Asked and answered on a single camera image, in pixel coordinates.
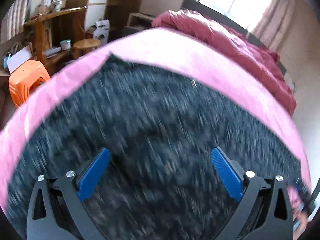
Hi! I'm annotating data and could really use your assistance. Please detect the person's right hand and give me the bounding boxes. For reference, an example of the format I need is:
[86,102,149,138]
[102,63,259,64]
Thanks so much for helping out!
[293,209,309,232]

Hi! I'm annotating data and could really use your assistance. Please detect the orange plastic stool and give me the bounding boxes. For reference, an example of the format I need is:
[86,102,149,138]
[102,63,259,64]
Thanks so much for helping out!
[9,60,50,108]

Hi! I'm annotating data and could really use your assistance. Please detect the round wooden stool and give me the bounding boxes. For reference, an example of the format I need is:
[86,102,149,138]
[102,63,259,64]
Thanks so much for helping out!
[73,38,101,60]

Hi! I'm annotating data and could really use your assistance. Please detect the red quilted duvet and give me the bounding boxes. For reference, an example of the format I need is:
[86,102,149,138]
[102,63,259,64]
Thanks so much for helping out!
[151,10,297,115]

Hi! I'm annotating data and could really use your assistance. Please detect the wooden desk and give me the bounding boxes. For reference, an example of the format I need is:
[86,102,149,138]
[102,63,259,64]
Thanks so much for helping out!
[24,7,87,68]

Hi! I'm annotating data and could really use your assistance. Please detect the pink patterned right curtain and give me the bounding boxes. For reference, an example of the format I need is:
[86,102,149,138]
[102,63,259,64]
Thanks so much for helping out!
[252,0,297,50]

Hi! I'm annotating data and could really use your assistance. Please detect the cardboard box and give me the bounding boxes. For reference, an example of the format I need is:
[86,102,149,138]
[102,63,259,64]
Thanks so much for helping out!
[139,0,184,16]

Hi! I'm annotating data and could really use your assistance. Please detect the white drawer cabinet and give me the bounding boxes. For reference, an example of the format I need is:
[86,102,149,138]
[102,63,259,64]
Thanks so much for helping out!
[84,0,107,31]

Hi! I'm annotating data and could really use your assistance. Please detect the dark leaf-patterned pants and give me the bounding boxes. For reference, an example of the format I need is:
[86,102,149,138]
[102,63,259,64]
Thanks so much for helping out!
[5,55,302,239]

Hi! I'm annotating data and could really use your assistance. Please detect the dark bed headboard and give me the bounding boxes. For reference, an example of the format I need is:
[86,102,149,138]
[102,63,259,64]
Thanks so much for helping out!
[181,0,287,75]

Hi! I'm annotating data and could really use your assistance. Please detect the pink bed sheet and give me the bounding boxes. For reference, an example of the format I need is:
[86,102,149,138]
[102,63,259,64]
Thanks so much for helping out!
[1,28,311,208]

